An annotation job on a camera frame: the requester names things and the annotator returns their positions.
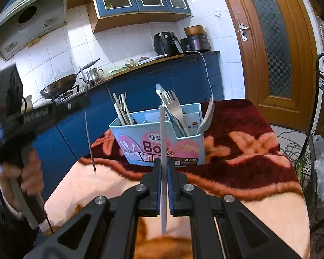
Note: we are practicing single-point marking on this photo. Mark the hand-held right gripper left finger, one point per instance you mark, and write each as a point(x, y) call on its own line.
point(154, 188)

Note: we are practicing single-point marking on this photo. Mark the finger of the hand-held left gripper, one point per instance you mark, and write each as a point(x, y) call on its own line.
point(70, 108)

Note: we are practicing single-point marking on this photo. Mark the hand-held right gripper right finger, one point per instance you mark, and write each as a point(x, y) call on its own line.
point(178, 191)

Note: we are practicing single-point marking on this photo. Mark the metal table knife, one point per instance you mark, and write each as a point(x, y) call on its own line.
point(89, 140)
point(159, 89)

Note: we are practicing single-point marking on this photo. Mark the wooden chopsticks pair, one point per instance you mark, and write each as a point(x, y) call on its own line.
point(119, 109)

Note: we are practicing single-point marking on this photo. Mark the white chopstick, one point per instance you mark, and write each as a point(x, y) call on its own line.
point(163, 140)

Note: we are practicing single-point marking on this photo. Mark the blue utensil box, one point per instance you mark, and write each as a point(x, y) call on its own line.
point(116, 132)

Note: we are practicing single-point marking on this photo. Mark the wooden chopstick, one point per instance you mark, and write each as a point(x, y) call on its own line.
point(127, 113)

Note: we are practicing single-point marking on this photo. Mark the metal spoon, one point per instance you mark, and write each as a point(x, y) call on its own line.
point(206, 121)

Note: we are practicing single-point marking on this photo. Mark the metal fork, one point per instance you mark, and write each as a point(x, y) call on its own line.
point(175, 110)

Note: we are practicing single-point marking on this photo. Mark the person's left forearm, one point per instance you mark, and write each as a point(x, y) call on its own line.
point(0, 221)

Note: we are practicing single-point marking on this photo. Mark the person's left hand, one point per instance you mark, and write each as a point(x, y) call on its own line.
point(32, 172)

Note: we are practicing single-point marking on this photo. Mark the gas stove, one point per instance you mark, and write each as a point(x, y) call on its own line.
point(67, 95)

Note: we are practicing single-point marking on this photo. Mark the black wok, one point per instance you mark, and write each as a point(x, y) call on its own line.
point(59, 87)

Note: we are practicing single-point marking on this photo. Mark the metal kettle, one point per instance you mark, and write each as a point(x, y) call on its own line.
point(93, 75)

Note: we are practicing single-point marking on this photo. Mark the green cutting board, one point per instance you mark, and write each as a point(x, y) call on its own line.
point(118, 69)

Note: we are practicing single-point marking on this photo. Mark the printed blanket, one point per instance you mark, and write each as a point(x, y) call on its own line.
point(245, 167)

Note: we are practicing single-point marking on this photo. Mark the blue kitchen cabinet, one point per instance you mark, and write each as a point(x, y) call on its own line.
point(151, 86)

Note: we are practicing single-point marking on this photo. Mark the dish on countertop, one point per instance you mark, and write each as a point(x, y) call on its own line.
point(148, 59)

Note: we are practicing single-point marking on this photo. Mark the grey range hood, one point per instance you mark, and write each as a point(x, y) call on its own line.
point(29, 16)

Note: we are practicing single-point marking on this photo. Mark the black air fryer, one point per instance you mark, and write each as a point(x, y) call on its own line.
point(164, 43)

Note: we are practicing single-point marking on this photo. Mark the dark rice cooker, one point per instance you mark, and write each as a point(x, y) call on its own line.
point(195, 44)

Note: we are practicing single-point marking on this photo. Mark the brown pot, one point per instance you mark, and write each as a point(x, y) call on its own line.
point(194, 31)

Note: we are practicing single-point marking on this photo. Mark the wooden door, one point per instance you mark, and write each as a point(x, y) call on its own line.
point(299, 59)

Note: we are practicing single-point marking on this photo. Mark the black metal rack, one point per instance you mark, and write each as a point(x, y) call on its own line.
point(317, 67)

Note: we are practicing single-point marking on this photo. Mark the blue wall cabinet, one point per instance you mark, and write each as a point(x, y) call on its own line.
point(118, 10)

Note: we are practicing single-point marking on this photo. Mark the white light switch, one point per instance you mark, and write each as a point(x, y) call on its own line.
point(218, 13)

